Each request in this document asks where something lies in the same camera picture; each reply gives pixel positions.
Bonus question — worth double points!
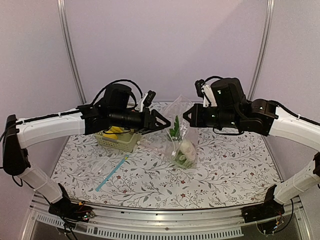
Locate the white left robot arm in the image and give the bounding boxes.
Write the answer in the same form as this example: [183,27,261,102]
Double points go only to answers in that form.
[0,79,171,217]

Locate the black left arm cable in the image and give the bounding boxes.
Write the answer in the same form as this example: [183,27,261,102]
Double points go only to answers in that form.
[14,79,143,126]

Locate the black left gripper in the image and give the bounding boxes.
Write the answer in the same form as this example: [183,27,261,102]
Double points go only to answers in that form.
[110,107,172,135]

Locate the yellow toy banana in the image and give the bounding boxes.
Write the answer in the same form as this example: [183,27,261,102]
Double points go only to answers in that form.
[109,126,125,134]

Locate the aluminium right corner post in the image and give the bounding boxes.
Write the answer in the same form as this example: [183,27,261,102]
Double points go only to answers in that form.
[247,0,276,101]

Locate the floral patterned table mat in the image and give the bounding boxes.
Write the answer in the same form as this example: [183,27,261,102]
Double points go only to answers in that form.
[51,128,281,209]

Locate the cream perforated plastic basket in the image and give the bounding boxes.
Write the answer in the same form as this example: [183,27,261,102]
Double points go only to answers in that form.
[94,126,141,153]

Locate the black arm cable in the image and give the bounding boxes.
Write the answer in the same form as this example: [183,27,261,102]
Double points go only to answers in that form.
[14,79,143,126]
[202,75,320,126]

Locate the clear blue-zipper zip bag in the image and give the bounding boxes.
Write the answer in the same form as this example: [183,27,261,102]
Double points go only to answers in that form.
[76,153,129,192]

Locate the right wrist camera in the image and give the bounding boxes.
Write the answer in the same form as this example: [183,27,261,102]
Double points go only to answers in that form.
[194,79,218,108]

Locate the aluminium left corner post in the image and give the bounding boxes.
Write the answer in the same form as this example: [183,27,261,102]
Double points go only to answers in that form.
[56,0,87,104]

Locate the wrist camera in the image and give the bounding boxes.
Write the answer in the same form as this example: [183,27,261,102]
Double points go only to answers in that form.
[135,90,156,112]
[194,79,218,108]

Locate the green toy grapes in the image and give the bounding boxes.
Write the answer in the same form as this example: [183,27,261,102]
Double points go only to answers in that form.
[173,154,195,169]

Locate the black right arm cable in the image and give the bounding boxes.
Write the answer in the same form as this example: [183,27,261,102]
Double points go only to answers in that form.
[202,75,320,126]

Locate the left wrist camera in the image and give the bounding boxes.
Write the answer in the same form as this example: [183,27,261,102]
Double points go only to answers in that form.
[135,90,156,112]

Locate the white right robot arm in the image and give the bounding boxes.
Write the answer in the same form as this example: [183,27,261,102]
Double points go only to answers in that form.
[183,75,320,218]

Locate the yellow toy lemon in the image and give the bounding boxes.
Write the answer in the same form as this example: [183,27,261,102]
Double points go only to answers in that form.
[102,134,118,140]

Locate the red toy apple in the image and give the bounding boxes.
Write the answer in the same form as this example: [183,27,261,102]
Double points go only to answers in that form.
[185,144,197,161]

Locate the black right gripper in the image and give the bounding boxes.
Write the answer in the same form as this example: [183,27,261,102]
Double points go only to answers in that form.
[183,102,241,128]

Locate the aluminium corner post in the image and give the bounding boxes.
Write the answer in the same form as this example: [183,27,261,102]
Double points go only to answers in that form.
[247,0,276,101]
[56,0,87,104]

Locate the clear pink-zipper zip bag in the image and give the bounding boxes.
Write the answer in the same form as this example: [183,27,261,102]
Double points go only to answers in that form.
[163,95,198,169]

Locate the aluminium front rail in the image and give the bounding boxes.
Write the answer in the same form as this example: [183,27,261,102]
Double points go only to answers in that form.
[21,194,316,240]

